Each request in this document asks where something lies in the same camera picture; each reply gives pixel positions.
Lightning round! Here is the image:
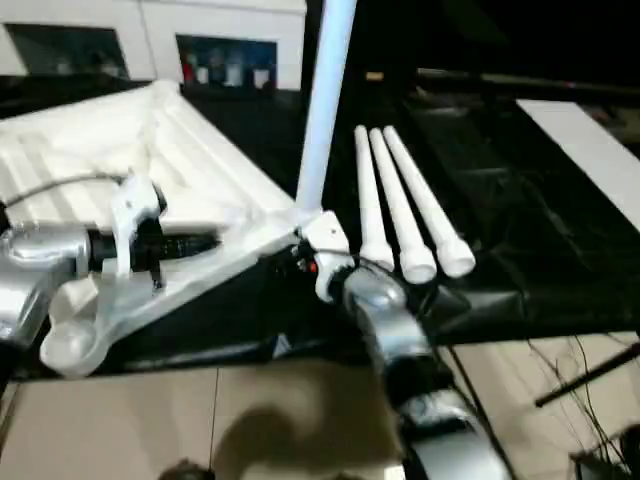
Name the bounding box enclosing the white glass-door cabinet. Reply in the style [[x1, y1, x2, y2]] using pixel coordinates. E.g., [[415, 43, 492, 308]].
[[0, 0, 308, 92]]

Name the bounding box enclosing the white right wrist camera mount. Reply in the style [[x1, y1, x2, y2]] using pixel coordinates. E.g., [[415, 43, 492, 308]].
[[298, 209, 352, 305]]

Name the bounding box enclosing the flat white board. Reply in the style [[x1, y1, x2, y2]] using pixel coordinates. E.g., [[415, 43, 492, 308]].
[[517, 98, 640, 222]]

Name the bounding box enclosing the white plastic table top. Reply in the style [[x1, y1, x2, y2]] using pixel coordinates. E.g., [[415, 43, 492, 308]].
[[0, 79, 347, 379]]

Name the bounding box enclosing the black glossy mat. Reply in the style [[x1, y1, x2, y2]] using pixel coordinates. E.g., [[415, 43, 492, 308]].
[[0, 72, 640, 384]]

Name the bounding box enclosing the long black metal rail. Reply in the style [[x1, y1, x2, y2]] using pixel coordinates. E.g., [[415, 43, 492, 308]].
[[417, 67, 640, 97]]

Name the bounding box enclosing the black metal stand bar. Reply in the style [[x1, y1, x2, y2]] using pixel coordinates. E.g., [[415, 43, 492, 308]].
[[534, 342, 640, 410]]

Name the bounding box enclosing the white plastic table leg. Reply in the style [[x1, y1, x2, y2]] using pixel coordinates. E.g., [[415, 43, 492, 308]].
[[368, 127, 438, 285], [383, 125, 477, 279], [353, 125, 397, 270], [296, 0, 359, 212]]

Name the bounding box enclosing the dark equipment bag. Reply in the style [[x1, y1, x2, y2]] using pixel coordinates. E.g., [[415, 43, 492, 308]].
[[569, 429, 640, 480]]

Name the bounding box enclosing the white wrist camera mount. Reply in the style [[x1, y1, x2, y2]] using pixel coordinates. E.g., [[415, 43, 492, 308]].
[[298, 209, 352, 305], [101, 174, 165, 277]]

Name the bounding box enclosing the black left wrist camera cable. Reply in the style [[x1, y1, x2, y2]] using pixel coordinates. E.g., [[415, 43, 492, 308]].
[[0, 172, 127, 207]]

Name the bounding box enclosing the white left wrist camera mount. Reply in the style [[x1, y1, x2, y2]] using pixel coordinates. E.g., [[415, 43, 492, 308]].
[[101, 174, 165, 277]]

